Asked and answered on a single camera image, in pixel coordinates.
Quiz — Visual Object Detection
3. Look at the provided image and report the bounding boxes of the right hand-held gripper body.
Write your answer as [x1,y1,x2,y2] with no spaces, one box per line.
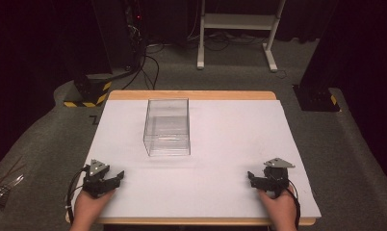
[262,157,297,197]

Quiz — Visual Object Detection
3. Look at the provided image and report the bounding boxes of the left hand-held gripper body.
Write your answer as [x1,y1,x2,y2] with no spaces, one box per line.
[82,159,115,198]

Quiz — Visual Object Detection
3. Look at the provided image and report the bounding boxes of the person's left hand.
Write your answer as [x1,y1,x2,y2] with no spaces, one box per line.
[69,189,116,231]

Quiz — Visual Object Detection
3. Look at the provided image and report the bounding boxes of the person's right hand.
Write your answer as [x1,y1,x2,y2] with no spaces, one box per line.
[258,187,298,231]

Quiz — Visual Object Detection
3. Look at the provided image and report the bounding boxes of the white paper sheet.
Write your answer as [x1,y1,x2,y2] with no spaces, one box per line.
[81,98,323,219]

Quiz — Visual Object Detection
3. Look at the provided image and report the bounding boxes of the clear plastic box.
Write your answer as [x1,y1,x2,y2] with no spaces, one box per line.
[142,97,192,158]

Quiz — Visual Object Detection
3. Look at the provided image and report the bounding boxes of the black stand base hazard stripes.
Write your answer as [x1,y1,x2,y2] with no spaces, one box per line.
[63,72,114,109]

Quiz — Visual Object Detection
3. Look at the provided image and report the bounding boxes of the black stand base yellow corner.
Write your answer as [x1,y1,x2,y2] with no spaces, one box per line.
[292,84,342,113]

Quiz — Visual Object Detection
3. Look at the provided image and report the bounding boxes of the brown sticks bundle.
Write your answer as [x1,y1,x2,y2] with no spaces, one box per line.
[0,155,26,191]

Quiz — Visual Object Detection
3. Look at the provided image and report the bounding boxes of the shiny metal utensils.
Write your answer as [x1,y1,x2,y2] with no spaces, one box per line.
[0,173,25,203]

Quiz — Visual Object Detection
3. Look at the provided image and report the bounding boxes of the wooden table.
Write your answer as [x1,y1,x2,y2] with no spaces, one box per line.
[64,90,317,227]

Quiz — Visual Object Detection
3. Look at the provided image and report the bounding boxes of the dark equipment tower red light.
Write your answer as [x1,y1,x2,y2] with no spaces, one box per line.
[123,0,148,69]

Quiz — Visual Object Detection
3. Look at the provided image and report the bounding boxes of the white metal stand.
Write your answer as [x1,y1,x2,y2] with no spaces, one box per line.
[196,0,287,73]

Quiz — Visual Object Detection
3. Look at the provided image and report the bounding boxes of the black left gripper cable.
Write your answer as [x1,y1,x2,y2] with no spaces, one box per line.
[65,165,90,225]

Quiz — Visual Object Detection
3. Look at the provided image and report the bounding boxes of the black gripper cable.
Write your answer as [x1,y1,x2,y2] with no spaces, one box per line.
[65,165,90,225]
[287,178,302,231]

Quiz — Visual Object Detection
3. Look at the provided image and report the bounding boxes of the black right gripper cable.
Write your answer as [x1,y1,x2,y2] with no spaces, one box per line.
[287,178,302,231]

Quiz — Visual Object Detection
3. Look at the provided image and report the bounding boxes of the black floor cables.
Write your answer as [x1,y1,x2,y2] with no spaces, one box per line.
[121,42,161,91]

